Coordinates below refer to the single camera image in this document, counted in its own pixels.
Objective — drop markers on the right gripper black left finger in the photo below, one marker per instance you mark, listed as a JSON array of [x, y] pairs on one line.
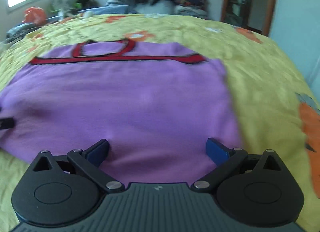
[[60, 190]]

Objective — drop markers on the purple shirt with red trim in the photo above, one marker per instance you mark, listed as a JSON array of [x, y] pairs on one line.
[[156, 104]]

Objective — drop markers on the orange plastic bag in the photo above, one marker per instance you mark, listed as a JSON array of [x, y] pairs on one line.
[[35, 15]]

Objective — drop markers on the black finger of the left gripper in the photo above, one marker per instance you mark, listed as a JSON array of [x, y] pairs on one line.
[[6, 122]]

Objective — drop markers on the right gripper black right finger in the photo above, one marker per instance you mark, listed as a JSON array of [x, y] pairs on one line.
[[252, 189]]

